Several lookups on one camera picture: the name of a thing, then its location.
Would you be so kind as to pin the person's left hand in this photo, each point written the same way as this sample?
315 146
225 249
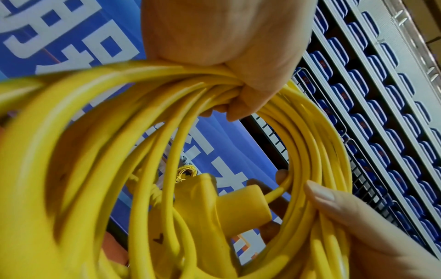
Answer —
234 38

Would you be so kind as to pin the person's right hand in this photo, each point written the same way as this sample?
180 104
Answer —
358 234

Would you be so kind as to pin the rows of blue seats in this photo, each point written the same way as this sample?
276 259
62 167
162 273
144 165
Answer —
379 98

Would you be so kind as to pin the blue banner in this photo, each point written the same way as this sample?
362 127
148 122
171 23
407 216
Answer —
69 32

